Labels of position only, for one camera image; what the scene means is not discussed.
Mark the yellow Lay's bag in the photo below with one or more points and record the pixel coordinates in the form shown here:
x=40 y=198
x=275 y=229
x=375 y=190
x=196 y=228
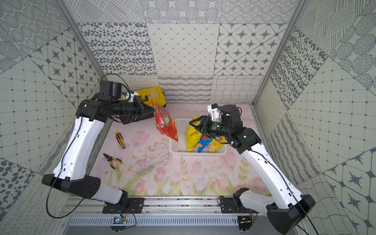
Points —
x=216 y=144
x=192 y=137

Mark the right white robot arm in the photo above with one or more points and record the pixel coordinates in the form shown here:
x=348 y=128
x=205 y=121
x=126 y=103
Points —
x=287 y=206

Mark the blue Lay's chip bag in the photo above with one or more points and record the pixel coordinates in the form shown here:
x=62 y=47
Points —
x=203 y=143

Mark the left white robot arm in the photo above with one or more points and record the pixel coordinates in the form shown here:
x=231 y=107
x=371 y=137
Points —
x=70 y=174

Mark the yellow handled pliers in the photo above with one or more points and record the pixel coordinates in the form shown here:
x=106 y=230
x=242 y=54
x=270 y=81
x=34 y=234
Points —
x=110 y=160

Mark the floral pink table mat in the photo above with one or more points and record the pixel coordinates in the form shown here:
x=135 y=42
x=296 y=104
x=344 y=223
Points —
x=149 y=169

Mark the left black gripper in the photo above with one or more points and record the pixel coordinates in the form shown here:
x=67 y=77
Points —
x=138 y=108

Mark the white plastic mesh basket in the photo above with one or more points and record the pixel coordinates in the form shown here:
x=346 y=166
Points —
x=180 y=147

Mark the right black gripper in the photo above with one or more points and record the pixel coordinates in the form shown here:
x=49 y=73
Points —
x=204 y=127

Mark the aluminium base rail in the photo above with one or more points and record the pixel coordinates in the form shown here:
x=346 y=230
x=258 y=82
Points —
x=168 y=211

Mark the yellow utility knife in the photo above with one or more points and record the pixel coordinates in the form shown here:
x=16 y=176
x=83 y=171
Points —
x=120 y=140

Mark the red Lay's chip bag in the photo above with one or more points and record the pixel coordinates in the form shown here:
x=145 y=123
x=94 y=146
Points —
x=164 y=122

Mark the yellow black toolbox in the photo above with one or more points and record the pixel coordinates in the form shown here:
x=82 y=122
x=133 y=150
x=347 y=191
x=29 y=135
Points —
x=152 y=94

